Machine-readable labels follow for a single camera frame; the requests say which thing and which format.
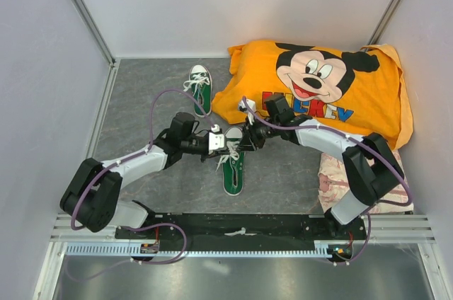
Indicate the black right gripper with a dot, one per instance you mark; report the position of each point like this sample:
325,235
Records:
246,144

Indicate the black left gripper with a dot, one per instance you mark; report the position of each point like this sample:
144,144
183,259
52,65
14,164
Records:
214,154

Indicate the white shoelace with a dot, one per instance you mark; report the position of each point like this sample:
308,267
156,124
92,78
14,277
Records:
232,153

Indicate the green canvas sneaker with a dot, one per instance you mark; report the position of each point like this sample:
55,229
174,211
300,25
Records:
200,84
232,171

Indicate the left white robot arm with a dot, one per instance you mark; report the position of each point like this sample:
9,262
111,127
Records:
92,199

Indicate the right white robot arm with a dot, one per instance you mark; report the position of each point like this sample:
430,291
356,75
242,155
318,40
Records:
371,168

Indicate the pink patterned white cloth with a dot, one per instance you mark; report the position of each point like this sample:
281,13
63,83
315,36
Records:
333,185

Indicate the orange Mickey Mouse cloth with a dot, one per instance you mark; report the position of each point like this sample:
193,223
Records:
357,92

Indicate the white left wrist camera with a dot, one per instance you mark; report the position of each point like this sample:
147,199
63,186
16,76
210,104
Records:
216,139

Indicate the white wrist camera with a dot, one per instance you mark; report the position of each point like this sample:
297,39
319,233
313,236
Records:
249,107
216,139

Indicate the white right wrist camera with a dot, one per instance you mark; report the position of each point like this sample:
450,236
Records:
249,107

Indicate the white cable tie on rail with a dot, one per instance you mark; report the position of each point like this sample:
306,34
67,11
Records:
241,232

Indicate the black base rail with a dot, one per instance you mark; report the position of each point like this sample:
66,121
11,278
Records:
204,225

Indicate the grey slotted cable duct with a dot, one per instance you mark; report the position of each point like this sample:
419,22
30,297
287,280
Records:
139,250

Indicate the aluminium frame rail front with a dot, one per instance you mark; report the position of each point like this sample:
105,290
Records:
382,229

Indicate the right aluminium corner post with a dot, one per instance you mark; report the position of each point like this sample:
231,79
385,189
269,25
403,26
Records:
384,21

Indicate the aluminium corner post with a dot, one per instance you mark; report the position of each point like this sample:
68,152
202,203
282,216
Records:
384,21
94,31

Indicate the left aluminium corner post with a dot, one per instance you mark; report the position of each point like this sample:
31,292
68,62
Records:
94,31

